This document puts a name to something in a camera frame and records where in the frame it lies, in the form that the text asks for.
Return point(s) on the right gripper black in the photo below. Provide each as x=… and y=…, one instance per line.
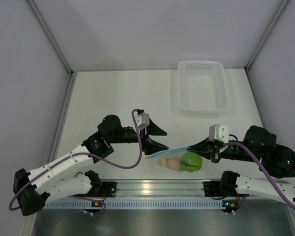
x=207, y=148

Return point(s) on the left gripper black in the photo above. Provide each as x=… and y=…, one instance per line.
x=149, y=146

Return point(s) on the green fake melon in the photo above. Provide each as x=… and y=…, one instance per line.
x=191, y=162

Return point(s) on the beige fake garlic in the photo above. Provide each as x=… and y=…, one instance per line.
x=163, y=162

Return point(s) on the clear zip top bag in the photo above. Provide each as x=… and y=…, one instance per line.
x=180, y=160

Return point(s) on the pink fake egg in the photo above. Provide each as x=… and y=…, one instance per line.
x=174, y=164

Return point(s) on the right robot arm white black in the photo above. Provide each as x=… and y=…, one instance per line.
x=276, y=162

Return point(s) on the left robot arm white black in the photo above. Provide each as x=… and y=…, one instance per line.
x=70, y=175

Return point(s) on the white plastic basket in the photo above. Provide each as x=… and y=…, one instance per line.
x=202, y=87

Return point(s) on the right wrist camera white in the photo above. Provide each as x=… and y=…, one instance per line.
x=219, y=133

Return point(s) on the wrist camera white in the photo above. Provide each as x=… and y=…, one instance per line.
x=142, y=120
x=219, y=133

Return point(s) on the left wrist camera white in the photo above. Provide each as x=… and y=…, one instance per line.
x=142, y=120

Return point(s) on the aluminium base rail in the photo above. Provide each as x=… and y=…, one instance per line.
x=152, y=188

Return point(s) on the white slotted cable duct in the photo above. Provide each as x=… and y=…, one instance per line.
x=143, y=204

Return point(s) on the left aluminium frame post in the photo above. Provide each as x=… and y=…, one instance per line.
x=46, y=29

